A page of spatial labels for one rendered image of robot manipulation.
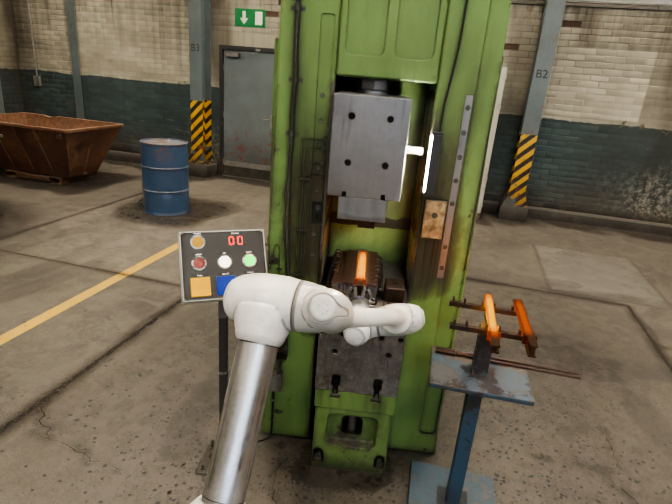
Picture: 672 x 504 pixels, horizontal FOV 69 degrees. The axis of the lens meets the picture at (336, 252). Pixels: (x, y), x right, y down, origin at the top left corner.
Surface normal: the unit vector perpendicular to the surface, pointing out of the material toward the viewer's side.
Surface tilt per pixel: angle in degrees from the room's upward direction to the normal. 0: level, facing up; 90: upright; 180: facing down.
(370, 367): 90
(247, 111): 90
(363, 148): 90
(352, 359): 90
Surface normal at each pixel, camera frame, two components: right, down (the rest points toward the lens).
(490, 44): -0.08, 0.33
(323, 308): 0.00, -0.18
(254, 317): -0.22, -0.17
